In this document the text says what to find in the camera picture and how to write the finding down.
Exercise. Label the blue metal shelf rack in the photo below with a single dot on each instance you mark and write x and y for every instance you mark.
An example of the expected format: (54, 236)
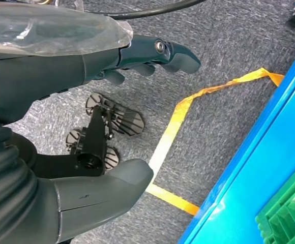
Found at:
(252, 168)

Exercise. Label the green plastic crate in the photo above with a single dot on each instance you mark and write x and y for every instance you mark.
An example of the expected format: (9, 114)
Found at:
(289, 215)

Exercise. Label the black robot foot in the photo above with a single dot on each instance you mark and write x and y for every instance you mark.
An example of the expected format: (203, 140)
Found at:
(112, 160)
(129, 121)

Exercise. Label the yellow floor tape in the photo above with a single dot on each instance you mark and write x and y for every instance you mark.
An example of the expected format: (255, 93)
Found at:
(170, 131)

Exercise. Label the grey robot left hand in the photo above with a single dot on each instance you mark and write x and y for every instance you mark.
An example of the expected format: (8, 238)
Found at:
(36, 67)

